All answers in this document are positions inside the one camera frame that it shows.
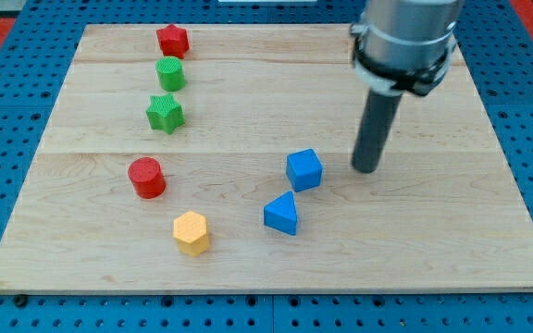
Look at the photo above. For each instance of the red cylinder block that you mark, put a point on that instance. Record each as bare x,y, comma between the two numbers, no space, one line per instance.
146,177

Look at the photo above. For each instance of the blue triangle block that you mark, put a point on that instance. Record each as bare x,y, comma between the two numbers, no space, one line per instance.
281,214

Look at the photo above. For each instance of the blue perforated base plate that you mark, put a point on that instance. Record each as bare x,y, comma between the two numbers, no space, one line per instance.
497,39

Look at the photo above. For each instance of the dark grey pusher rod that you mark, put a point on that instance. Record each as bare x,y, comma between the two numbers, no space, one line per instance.
375,125

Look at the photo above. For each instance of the green star block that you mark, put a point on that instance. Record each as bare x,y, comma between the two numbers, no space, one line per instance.
165,113

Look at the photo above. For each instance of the red star block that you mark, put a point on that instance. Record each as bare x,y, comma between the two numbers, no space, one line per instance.
173,41

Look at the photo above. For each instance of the green cylinder block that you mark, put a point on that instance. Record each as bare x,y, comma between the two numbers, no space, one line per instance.
169,71

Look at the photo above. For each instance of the yellow hexagon block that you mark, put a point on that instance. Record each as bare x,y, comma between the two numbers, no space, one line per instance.
190,232

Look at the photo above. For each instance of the light wooden board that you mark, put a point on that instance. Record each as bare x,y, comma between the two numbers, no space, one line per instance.
441,214

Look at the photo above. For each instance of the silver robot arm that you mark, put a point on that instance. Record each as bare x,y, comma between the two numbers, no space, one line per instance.
404,45

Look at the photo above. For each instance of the blue cube block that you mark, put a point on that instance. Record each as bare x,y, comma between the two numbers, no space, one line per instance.
304,170

